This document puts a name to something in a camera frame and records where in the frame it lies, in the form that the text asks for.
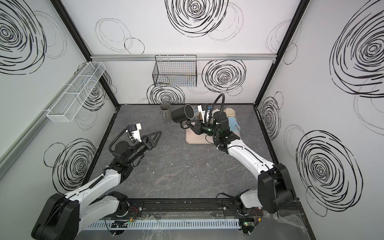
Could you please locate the grey mug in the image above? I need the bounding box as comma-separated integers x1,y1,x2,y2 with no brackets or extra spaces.
160,103,172,121

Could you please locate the black mug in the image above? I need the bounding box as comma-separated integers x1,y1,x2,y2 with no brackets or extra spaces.
171,104,195,123

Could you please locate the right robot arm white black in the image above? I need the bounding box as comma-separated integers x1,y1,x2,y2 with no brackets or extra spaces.
182,113,297,214

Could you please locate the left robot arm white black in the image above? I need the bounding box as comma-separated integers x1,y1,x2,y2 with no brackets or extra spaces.
31,124,162,240

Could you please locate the light blue mug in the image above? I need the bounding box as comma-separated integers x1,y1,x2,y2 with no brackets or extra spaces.
228,117,241,133

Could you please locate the beige tan mug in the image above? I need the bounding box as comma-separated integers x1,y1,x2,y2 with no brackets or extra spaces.
224,108,236,118

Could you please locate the beige plastic tray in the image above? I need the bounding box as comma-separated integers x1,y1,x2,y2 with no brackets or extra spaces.
186,129,214,145

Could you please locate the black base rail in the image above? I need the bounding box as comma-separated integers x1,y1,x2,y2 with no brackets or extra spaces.
119,197,301,218

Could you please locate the black wire hanging basket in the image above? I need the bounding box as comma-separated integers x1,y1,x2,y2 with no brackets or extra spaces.
152,54,198,88

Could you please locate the aluminium wall rail back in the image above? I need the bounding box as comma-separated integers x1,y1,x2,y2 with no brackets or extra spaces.
91,53,277,62

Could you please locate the aluminium wall rail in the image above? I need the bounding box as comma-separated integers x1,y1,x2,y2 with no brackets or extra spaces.
91,53,277,62
1,62,89,180

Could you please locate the white wire shelf basket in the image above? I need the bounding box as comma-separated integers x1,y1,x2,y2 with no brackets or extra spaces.
46,62,106,123

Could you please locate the white slotted cable duct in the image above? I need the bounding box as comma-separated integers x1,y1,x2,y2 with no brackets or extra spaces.
86,219,241,231

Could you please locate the aluminium wall rail left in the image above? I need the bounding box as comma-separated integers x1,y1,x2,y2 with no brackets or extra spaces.
1,62,89,180

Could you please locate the black corner frame post left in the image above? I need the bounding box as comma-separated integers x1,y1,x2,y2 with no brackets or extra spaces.
50,0,120,109

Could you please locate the black corner frame post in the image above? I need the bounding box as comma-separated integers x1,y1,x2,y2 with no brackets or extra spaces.
254,0,310,108
50,0,120,109

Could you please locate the black corner frame post right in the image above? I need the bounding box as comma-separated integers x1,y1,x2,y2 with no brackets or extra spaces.
254,0,310,108

